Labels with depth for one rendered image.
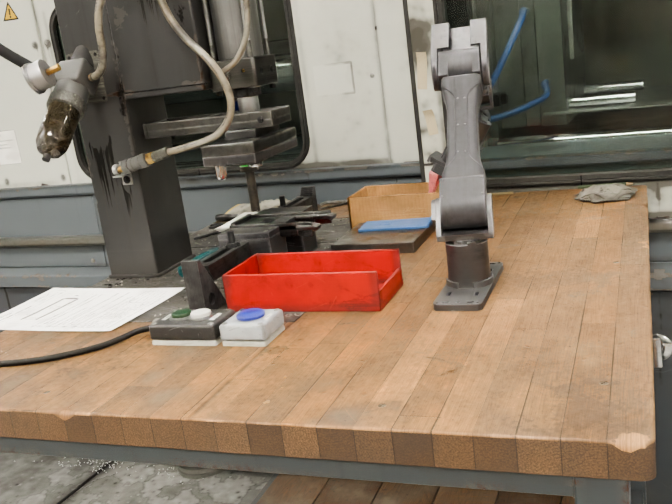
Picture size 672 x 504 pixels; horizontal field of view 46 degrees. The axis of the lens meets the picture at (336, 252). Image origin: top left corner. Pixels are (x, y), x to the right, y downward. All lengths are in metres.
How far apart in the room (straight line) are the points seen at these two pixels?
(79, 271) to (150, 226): 1.10
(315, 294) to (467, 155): 0.31
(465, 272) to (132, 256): 0.67
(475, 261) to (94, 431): 0.57
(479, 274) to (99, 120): 0.75
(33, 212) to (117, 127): 1.20
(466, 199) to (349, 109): 0.91
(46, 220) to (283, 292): 1.55
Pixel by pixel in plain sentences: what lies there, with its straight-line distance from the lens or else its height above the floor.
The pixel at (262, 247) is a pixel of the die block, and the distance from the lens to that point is 1.37.
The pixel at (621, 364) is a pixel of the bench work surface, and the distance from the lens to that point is 0.93.
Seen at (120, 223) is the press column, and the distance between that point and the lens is 1.55.
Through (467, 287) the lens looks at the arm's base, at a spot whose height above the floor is 0.91.
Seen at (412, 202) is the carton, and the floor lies 0.95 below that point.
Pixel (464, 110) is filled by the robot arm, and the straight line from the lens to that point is 1.26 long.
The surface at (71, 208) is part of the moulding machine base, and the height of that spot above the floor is 0.90.
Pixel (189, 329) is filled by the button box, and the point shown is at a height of 0.92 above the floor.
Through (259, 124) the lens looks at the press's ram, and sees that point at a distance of 1.39.
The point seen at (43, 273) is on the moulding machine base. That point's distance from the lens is 2.70.
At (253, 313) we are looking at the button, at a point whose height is 0.94.
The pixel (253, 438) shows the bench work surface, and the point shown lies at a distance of 0.89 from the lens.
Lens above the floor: 1.28
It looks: 14 degrees down
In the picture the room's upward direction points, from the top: 8 degrees counter-clockwise
